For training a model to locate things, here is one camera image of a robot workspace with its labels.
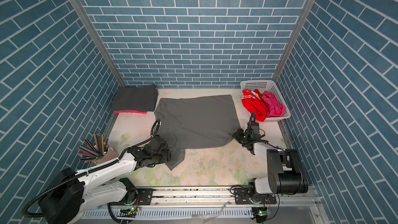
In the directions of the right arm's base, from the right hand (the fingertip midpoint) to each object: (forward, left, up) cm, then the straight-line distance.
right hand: (232, 131), depth 94 cm
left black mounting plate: (-37, +43, -3) cm, 57 cm away
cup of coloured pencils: (-21, +70, +6) cm, 73 cm away
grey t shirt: (+10, +25, -8) cm, 28 cm away
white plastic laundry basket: (+39, -28, +3) cm, 48 cm away
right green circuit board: (-40, -12, -4) cm, 42 cm away
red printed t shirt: (+16, -12, +12) cm, 23 cm away
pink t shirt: (+17, -26, +4) cm, 32 cm away
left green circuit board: (-45, +50, -5) cm, 67 cm away
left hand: (-18, +36, -2) cm, 40 cm away
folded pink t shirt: (+10, +70, 0) cm, 71 cm away
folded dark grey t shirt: (+20, +69, +2) cm, 72 cm away
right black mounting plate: (-34, -4, -3) cm, 34 cm away
